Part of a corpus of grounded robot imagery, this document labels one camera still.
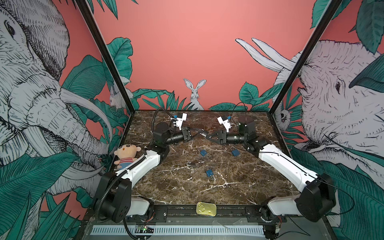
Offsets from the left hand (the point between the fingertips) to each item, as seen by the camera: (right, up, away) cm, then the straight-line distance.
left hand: (202, 130), depth 69 cm
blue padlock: (+5, -26, +19) cm, 32 cm away
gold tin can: (+2, -39, +3) cm, 39 cm away
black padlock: (+1, -1, +2) cm, 3 cm away
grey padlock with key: (-6, -22, +23) cm, 33 cm away
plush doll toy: (-44, -14, +17) cm, 49 cm away
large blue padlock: (+23, -15, +26) cm, 38 cm away
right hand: (+3, -4, 0) cm, 4 cm away
